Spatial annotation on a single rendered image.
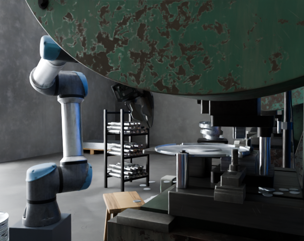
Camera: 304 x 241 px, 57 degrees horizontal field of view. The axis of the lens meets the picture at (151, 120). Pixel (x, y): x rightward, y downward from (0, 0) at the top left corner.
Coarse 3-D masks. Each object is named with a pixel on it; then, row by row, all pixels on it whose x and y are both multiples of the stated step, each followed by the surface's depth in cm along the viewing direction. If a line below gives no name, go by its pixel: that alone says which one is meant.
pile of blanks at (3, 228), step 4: (8, 220) 169; (0, 224) 156; (4, 224) 160; (8, 224) 167; (0, 228) 158; (4, 228) 160; (8, 228) 166; (0, 232) 158; (4, 232) 160; (8, 232) 166; (0, 236) 157; (4, 236) 162; (8, 236) 165; (0, 240) 158; (4, 240) 160; (8, 240) 166
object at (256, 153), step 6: (258, 150) 87; (228, 156) 77; (246, 156) 75; (252, 156) 75; (258, 156) 85; (222, 162) 78; (228, 162) 77; (240, 162) 76; (246, 162) 75; (252, 162) 74; (258, 162) 85; (222, 168) 78; (252, 168) 74
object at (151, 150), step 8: (144, 152) 88; (152, 152) 87; (192, 160) 84; (200, 160) 83; (208, 160) 86; (192, 168) 84; (200, 168) 83; (208, 168) 86; (192, 176) 84; (200, 176) 83
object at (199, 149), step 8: (168, 144) 98; (184, 144) 102; (192, 144) 102; (200, 144) 102; (208, 144) 101; (216, 144) 100; (224, 144) 98; (160, 152) 81; (168, 152) 78; (176, 152) 82; (192, 152) 82; (200, 152) 81; (208, 152) 81; (216, 152) 82; (224, 152) 82
